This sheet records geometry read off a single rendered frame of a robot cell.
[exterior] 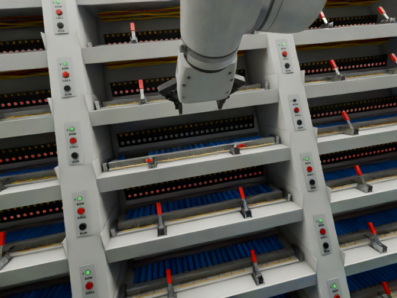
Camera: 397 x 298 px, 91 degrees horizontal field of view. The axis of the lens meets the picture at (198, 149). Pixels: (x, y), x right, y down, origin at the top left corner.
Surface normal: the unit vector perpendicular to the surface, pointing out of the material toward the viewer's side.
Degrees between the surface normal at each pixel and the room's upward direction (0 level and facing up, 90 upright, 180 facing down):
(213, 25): 157
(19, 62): 110
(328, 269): 90
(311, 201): 90
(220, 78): 165
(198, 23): 137
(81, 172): 90
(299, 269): 20
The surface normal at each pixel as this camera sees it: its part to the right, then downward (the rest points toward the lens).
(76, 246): 0.11, -0.11
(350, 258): -0.11, -0.96
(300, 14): 0.04, 0.91
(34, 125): 0.17, 0.24
